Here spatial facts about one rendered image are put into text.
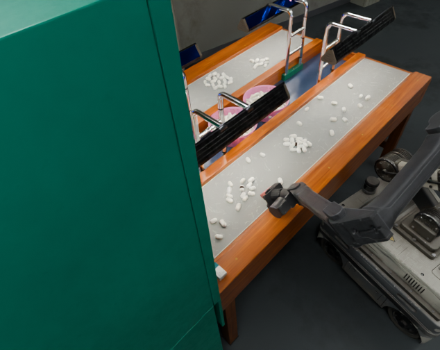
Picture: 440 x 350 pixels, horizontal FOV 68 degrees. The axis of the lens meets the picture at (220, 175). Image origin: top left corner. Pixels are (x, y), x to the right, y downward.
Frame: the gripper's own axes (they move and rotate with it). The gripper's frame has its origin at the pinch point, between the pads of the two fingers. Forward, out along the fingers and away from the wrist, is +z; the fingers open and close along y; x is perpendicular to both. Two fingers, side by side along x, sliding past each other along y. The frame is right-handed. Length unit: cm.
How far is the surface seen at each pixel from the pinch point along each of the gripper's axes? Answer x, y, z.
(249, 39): -65, -104, 75
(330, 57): -33, -67, -8
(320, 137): 0, -52, 5
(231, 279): 11.7, 36.0, -10.6
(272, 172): -1.9, -16.3, 7.8
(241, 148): -17.2, -16.9, 21.7
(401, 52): 23, -300, 86
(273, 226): 9.5, 8.3, -8.6
